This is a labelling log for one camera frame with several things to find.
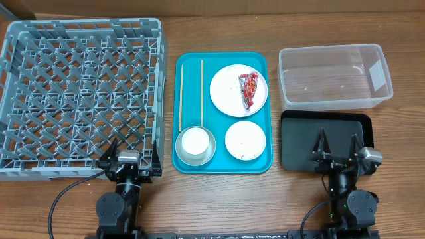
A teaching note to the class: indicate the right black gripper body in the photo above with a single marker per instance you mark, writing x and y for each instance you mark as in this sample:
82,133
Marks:
331,164

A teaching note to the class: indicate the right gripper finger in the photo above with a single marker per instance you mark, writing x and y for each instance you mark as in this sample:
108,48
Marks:
321,145
355,147

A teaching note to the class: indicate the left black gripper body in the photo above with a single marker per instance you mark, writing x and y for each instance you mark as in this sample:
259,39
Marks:
143,176

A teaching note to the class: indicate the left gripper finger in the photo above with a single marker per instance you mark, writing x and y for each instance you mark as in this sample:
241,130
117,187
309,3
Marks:
155,161
110,152

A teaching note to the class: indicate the grey bowl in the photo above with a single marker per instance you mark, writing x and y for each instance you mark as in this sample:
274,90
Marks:
195,160

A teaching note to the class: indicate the white paper cup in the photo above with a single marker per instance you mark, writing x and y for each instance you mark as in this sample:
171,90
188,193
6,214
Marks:
195,141

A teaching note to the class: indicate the small pink bowl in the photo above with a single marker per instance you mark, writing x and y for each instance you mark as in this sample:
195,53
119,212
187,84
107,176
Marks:
245,140

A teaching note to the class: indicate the red snack wrapper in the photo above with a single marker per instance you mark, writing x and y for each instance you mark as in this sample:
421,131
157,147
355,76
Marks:
248,86

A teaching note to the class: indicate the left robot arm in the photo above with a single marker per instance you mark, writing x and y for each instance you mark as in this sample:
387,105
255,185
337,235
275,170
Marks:
117,211

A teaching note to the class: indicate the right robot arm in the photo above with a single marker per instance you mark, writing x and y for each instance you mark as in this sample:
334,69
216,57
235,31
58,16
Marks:
352,209

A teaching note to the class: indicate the black waste tray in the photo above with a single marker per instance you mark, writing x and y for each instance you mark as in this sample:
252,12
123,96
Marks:
300,131

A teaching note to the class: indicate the clear plastic waste bin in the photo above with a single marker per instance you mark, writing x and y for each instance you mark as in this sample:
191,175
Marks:
337,77

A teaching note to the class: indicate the grey dishwasher rack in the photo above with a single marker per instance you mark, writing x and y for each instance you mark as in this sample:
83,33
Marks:
69,87

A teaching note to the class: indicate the teal serving tray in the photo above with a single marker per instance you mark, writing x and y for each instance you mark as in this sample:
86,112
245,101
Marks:
213,119

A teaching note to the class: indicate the left wooden chopstick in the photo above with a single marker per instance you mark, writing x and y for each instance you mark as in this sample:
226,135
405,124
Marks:
181,100

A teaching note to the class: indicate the wooden chopstick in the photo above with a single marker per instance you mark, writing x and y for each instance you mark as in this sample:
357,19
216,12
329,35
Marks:
201,88
181,100

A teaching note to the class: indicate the right wooden chopstick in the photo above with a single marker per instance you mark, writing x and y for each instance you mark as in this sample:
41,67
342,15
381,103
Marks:
201,88

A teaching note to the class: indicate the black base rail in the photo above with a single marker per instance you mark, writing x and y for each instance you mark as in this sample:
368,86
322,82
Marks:
290,234

